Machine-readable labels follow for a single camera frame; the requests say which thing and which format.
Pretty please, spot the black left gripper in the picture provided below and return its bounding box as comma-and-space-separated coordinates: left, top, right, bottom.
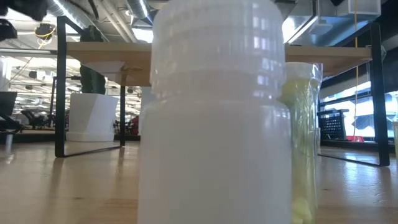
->
0, 0, 49, 22

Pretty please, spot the white medicine bottle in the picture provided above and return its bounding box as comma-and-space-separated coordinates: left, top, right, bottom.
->
137, 0, 293, 224

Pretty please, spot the green cactus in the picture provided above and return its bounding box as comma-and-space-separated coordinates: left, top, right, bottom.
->
79, 24, 107, 95

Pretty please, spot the black monitor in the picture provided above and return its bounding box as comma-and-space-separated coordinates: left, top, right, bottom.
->
0, 91, 18, 118

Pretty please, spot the black office chair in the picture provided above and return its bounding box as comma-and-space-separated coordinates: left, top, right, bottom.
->
21, 110, 55, 129

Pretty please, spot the white faceted plant pot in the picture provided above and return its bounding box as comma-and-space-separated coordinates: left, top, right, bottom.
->
65, 92, 120, 143

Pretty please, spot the grey metal leg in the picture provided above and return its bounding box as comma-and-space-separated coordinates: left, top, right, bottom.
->
4, 133, 14, 154

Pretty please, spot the red chair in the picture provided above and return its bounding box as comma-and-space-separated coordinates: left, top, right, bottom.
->
128, 115, 140, 136

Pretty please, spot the black perforated crate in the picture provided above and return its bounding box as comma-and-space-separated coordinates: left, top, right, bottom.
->
317, 108, 349, 141

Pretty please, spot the black hanging cord reel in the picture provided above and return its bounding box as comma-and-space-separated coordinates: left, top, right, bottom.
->
34, 23, 57, 40

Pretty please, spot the wooden shelf with black frame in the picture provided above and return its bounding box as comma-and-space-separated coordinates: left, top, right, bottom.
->
54, 16, 391, 167

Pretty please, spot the large rectangular metal duct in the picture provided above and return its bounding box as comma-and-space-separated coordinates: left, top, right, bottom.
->
282, 0, 383, 45

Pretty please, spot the yellow hanging cable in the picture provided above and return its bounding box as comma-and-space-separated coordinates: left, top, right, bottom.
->
353, 0, 360, 138

